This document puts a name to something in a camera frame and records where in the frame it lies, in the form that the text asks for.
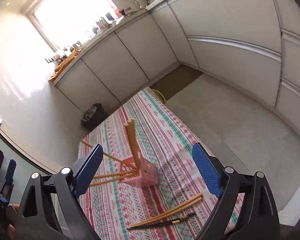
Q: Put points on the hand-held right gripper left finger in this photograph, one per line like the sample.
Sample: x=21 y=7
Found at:
x=88 y=167

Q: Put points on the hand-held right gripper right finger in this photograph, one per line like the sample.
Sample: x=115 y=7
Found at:
x=206 y=167

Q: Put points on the wooden chopsticks pair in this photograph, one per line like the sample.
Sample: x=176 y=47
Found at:
x=177 y=205

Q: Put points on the pile of wooden chopsticks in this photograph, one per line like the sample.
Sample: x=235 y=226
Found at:
x=131 y=142

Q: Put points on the light wooden chopstick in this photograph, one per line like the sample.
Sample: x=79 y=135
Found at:
x=177 y=210

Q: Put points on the pink perforated utensil holder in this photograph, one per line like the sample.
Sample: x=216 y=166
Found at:
x=145 y=177

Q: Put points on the black chopstick gold band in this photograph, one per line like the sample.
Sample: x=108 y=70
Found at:
x=176 y=221

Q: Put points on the person's left hand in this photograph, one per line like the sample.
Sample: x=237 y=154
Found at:
x=11 y=228

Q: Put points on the striped patterned tablecloth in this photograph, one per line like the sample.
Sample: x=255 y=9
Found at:
x=165 y=142

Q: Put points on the black trash bin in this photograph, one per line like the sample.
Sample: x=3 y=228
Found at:
x=95 y=117

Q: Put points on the yellow stool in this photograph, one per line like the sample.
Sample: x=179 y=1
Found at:
x=160 y=96

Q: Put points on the brown floor mat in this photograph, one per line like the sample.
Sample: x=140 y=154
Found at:
x=177 y=80

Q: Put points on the orange cloth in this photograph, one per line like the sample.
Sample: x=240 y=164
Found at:
x=65 y=63

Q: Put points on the white base cabinet with doors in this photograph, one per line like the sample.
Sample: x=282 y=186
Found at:
x=130 y=52

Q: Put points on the row of small windowsill items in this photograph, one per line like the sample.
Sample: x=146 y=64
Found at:
x=102 y=21

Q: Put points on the white base cabinet with drawers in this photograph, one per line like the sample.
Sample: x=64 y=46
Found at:
x=227 y=17

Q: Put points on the bright kitchen window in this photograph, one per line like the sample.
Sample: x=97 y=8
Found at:
x=72 y=10

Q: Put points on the white kitchen countertop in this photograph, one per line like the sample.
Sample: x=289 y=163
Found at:
x=155 y=5

